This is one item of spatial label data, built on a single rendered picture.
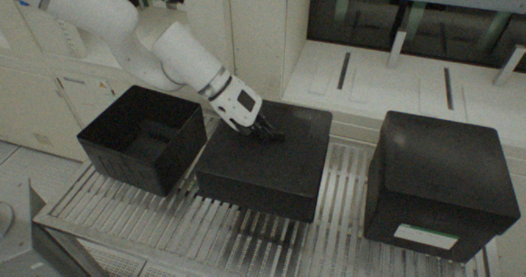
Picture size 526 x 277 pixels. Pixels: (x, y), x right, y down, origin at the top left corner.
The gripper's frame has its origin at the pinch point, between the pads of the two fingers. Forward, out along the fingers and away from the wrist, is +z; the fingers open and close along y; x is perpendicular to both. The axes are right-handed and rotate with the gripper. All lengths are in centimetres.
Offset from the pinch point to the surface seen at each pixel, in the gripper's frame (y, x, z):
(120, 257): -4, 128, 24
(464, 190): -0.1, -29.0, 37.7
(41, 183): 22, 179, -26
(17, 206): -22, 73, -29
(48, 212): -21, 66, -21
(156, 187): -7.3, 41.5, -4.1
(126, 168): -6.2, 44.7, -14.0
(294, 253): -13.7, 13.5, 31.0
